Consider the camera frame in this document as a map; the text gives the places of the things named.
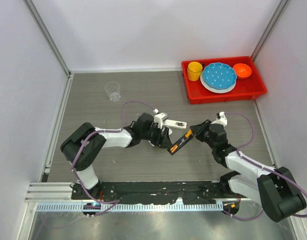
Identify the yellow plastic cup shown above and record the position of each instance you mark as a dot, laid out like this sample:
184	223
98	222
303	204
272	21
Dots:
194	70

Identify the blue dotted plate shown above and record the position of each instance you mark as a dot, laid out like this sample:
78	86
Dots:
219	76

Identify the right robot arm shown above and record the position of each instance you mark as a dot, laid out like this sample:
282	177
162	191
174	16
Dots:
274	189

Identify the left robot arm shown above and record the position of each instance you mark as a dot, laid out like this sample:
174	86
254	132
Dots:
83	146

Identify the white remote with batteries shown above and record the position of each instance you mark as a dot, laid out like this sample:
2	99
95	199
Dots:
175	124

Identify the red plastic tray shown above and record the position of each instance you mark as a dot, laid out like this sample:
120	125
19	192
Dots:
245	89

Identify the orange bowl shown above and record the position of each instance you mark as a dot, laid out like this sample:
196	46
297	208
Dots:
242	70

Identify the clear plastic cup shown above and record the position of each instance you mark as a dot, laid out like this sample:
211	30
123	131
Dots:
113	91

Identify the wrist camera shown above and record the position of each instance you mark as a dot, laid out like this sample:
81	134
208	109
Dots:
159	118
221	119

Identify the black remote control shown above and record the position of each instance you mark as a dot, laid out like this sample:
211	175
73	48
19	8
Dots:
179	144

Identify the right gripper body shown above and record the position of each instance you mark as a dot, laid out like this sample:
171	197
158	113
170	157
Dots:
204	136

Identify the yellow handled screwdriver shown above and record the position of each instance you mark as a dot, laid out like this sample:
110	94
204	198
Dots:
186	135

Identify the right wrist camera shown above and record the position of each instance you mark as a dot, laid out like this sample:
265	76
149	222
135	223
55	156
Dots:
221	119

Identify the orange battery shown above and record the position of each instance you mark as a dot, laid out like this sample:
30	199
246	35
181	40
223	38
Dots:
174	148

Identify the pale grey plate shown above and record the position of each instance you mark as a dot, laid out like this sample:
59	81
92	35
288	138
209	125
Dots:
214	90

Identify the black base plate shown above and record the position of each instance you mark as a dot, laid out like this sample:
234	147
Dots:
161	192

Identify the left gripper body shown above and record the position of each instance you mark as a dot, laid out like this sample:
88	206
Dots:
154	135

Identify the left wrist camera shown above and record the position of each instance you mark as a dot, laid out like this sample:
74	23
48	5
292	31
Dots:
159	118

